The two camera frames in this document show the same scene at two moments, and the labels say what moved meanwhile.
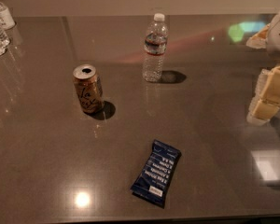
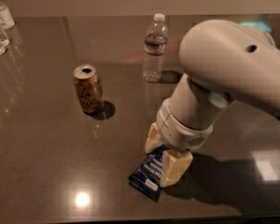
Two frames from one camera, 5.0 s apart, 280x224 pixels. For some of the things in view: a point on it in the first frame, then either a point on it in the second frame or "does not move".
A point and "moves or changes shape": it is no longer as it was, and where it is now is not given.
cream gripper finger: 271,94 to 175,163
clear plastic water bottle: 155,47 does not move
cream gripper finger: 259,39 to 154,139
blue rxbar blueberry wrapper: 151,185 moves or changes shape
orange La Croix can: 89,87 does not move
